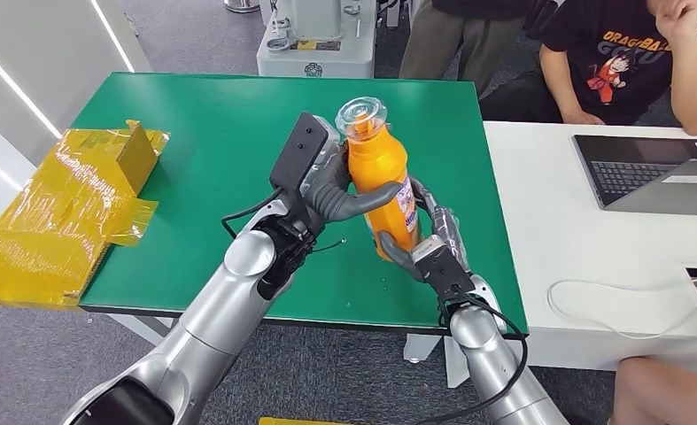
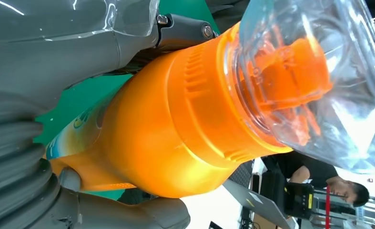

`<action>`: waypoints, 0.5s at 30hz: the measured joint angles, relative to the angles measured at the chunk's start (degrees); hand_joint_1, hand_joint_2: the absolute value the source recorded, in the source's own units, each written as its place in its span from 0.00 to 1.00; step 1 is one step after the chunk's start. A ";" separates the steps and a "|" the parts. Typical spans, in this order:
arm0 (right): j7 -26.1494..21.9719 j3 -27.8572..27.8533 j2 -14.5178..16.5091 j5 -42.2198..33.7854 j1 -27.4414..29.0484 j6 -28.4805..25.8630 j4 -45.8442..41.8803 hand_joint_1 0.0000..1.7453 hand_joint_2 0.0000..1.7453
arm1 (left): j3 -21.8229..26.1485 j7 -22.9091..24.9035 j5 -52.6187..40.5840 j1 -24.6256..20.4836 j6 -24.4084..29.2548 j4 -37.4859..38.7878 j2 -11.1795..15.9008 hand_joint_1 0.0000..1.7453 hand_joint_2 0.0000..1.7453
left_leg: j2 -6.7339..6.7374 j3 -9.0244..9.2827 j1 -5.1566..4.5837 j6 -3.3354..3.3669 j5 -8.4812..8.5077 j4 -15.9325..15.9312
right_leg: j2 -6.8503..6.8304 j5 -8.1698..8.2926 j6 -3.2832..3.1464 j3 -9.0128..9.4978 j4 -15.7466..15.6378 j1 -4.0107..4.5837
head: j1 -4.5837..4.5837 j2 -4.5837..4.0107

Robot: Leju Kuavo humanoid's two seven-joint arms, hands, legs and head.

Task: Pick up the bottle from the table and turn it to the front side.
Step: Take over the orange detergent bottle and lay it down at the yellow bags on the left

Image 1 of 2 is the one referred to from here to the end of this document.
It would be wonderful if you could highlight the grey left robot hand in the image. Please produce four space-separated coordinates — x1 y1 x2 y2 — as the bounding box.
300 143 405 224

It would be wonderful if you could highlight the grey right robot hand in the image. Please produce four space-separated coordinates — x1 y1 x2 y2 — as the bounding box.
377 175 472 282

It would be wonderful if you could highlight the orange plastic bottle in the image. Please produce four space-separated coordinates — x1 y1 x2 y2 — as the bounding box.
335 97 422 261

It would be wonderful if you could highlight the white desk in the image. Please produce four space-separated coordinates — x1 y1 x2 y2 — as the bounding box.
445 120 697 389

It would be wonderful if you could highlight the green table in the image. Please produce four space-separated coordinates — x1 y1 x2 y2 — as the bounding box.
73 72 530 389

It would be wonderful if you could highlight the white machine base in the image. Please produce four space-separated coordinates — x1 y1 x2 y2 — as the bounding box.
256 0 378 79

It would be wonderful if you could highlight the grey laptop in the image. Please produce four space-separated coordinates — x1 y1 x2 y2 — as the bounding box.
570 135 697 218

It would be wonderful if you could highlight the person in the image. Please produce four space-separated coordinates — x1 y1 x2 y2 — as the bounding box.
399 0 554 97
610 353 697 425
477 0 697 136

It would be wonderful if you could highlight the yellow object on floor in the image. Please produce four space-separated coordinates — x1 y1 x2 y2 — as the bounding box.
259 418 349 425

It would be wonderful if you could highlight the yellow taped cardboard box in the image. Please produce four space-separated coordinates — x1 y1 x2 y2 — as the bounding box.
0 120 172 310

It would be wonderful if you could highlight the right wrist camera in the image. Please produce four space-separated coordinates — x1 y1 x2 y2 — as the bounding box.
412 236 477 300

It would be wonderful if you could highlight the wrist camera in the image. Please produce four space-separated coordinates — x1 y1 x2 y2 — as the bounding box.
269 111 349 204
412 236 477 300

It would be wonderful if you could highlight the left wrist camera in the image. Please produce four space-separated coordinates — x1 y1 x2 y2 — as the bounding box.
269 111 349 204

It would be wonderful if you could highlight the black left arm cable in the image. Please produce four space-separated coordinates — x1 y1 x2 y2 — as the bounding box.
221 186 286 241

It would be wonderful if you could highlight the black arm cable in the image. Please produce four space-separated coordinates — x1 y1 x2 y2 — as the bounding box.
221 186 286 241
415 293 530 425

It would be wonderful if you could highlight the white cable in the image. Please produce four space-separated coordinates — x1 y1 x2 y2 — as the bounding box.
546 274 697 340

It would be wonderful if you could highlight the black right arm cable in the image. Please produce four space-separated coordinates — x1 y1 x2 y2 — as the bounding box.
415 293 530 425

